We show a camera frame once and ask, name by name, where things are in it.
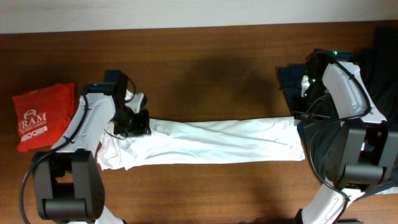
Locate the white t-shirt with graphic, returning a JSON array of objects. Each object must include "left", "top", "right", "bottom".
[{"left": 96, "top": 117, "right": 305, "bottom": 170}]

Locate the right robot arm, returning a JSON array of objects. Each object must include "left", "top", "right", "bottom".
[{"left": 291, "top": 49, "right": 397, "bottom": 223}]

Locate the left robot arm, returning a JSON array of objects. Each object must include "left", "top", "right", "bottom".
[{"left": 25, "top": 70, "right": 151, "bottom": 223}]

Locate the dark navy garment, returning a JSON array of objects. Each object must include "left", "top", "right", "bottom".
[{"left": 277, "top": 64, "right": 340, "bottom": 178}]

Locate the black garment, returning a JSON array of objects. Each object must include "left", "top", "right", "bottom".
[{"left": 356, "top": 27, "right": 397, "bottom": 129}]

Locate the folded red t-shirt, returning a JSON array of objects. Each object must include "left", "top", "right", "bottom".
[{"left": 12, "top": 83, "right": 75, "bottom": 152}]

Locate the right black cable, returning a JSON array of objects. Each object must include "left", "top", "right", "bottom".
[{"left": 279, "top": 51, "right": 374, "bottom": 224}]

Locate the black cable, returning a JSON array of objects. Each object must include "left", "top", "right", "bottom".
[
  {"left": 279, "top": 51, "right": 374, "bottom": 224},
  {"left": 19, "top": 76, "right": 137, "bottom": 224}
]

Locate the left black cable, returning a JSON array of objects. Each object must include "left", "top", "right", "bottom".
[{"left": 19, "top": 76, "right": 137, "bottom": 224}]

